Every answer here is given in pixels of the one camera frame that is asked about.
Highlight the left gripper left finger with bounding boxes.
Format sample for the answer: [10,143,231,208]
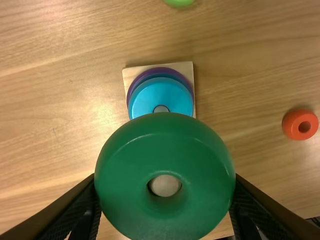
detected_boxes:
[0,173,103,240]

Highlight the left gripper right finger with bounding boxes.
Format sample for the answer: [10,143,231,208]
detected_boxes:
[228,174,320,240]

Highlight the wooden peg base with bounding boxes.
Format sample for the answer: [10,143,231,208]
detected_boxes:
[121,61,197,120]

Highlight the purple ring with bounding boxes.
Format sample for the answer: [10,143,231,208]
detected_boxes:
[126,66,195,108]

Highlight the light green ring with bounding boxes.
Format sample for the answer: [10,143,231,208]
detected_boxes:
[161,0,196,8]

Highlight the light blue ring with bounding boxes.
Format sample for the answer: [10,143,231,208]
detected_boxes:
[127,76,196,120]

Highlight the orange ring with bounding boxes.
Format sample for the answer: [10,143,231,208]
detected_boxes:
[281,108,320,141]

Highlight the dark green ring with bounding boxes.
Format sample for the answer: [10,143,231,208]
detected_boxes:
[94,111,237,240]

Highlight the dark blue ring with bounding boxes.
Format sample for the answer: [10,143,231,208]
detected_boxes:
[127,71,195,101]

